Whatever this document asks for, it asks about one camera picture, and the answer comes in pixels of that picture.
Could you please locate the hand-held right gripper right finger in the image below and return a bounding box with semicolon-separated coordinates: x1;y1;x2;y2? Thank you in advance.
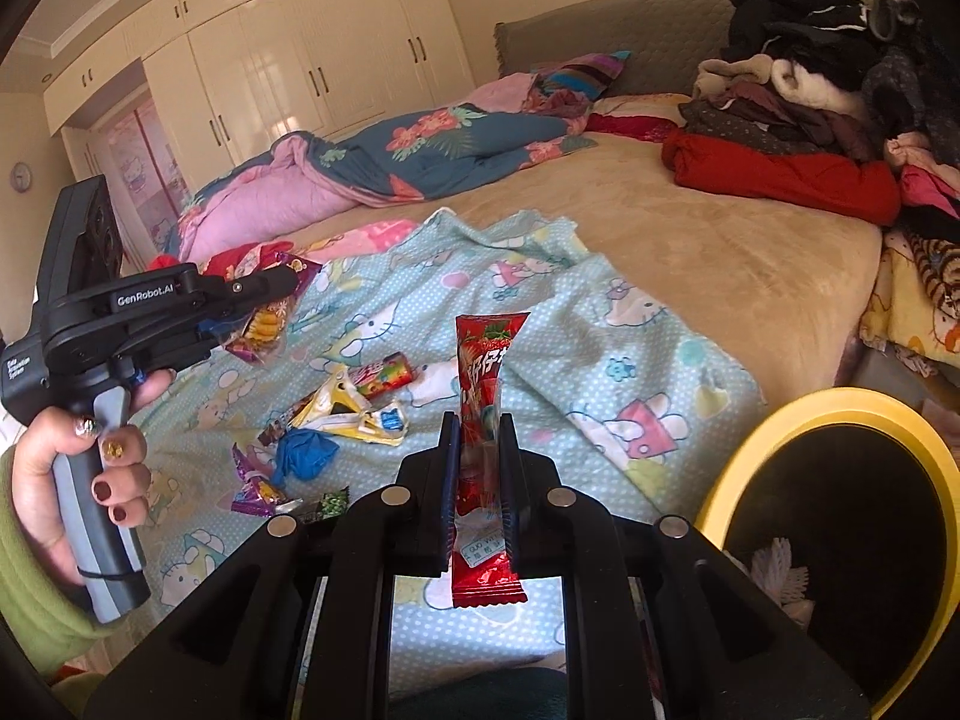
499;412;875;720

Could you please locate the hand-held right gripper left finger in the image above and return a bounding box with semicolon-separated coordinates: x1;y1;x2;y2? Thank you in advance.
82;412;462;720

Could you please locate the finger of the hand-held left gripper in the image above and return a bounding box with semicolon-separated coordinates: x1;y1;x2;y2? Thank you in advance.
193;266;301;316
199;311;252;346

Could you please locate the purple snack packet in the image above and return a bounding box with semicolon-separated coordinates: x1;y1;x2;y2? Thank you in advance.
223;251;325;368

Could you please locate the red snack wrapper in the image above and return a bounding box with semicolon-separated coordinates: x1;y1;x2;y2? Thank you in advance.
448;311;532;608

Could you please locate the red candy tube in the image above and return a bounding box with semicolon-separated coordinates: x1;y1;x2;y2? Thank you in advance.
358;352;415;398

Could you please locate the blue rubber glove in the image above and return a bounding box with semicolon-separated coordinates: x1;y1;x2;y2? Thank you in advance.
274;427;340;485

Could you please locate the yellow rimmed trash bin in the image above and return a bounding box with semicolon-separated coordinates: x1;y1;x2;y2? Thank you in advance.
694;388;960;720

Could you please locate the person's left forearm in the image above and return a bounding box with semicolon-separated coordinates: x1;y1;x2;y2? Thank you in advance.
0;450;113;683

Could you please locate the person's left hand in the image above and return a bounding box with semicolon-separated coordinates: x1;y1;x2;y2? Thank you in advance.
11;367;179;586

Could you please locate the red cartoon blanket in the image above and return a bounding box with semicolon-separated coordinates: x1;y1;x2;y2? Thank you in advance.
146;240;301;282

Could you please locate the brown snack wrapper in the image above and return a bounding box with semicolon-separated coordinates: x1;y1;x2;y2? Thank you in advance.
259;399;320;445

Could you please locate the black green wrapper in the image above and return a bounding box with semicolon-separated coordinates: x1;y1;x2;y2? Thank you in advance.
300;487;352;522

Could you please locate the pink cartoon blanket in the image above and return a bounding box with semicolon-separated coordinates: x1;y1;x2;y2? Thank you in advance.
292;219;417;263

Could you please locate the purple candy wrapper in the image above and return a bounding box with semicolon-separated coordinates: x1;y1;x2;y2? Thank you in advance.
231;478;302;518
231;441;277;482

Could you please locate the yellow white toy packaging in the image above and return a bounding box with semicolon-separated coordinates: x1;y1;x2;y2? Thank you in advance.
300;364;410;447

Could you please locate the light blue cartoon sheet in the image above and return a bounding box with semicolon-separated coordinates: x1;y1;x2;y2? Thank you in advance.
124;208;766;691

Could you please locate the pink cartoon door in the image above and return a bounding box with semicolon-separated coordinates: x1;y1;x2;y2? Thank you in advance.
90;90;192;271

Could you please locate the blue floral quilt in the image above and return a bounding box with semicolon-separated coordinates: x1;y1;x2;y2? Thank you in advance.
176;75;601;263

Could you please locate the cream wardrobe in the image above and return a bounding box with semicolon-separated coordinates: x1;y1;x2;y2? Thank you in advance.
41;0;500;166

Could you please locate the white glove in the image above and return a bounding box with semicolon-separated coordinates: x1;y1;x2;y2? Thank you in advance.
739;536;815;627

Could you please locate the beige bed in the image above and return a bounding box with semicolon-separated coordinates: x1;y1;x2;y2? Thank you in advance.
420;131;884;421

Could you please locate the red patterned pillow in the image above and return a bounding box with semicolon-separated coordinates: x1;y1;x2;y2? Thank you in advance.
583;94;695;143

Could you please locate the striped pillow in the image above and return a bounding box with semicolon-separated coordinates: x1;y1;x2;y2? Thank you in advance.
529;51;632;102

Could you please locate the red garment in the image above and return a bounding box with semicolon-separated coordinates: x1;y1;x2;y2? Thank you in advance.
661;127;902;227

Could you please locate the yellow cartoon blanket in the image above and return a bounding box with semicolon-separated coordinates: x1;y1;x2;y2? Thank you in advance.
859;229;960;368

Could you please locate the grey headboard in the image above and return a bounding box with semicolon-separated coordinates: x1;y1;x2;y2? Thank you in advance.
493;0;751;102

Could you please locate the pile of clothes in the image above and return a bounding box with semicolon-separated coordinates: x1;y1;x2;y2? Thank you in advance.
679;0;960;301

